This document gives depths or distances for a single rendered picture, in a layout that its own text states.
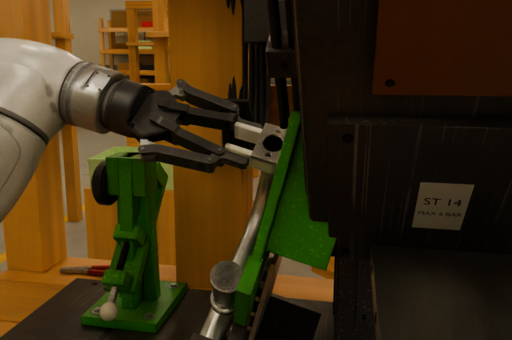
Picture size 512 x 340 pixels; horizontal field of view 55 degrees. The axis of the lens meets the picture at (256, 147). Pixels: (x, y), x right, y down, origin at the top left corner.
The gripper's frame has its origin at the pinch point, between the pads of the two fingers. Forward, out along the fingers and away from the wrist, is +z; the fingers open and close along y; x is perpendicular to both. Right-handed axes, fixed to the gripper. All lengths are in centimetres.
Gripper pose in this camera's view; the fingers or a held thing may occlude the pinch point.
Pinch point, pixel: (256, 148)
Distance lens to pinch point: 63.9
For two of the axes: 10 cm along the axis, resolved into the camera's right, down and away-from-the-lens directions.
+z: 9.4, 2.9, -1.5
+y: 3.3, -7.8, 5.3
